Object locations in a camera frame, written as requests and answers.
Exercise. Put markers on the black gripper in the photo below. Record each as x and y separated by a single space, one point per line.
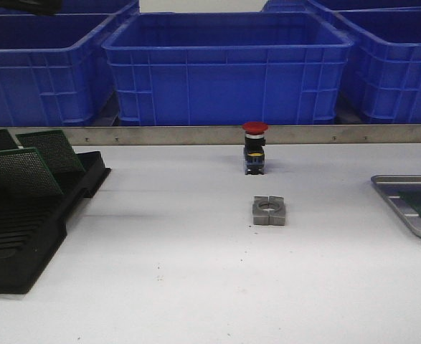
40 7

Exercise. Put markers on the green perforated board rear right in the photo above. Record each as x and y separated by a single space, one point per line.
55 149

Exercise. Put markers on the green perforated board middle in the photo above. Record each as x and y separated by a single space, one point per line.
25 174

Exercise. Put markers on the black slotted board rack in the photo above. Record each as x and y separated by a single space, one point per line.
32 229

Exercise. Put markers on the silver metal tray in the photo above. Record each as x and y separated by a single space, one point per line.
389 187

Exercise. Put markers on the blue crate far left back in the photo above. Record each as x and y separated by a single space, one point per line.
120 8

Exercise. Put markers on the blue plastic crate left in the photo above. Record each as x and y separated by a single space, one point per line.
53 69

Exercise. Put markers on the blue plastic crate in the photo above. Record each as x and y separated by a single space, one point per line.
382 78
53 69
190 69

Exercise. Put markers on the blue plastic crate centre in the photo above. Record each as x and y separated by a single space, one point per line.
190 69

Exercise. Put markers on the blue crate far right back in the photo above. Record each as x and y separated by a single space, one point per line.
339 5

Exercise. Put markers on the red emergency stop button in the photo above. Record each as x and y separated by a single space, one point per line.
253 150

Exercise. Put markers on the grey metal clamp block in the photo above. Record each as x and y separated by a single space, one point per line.
269 211

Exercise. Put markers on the blue plastic crate right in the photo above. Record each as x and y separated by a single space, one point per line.
382 78

